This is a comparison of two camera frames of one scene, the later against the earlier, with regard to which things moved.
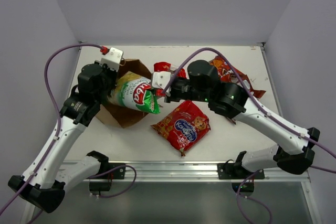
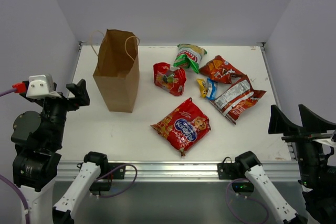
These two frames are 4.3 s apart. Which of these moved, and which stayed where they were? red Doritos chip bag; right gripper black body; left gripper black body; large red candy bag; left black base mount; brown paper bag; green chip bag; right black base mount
Moved: right gripper black body; left gripper black body; green chip bag; brown paper bag
Stayed: red Doritos chip bag; right black base mount; left black base mount; large red candy bag
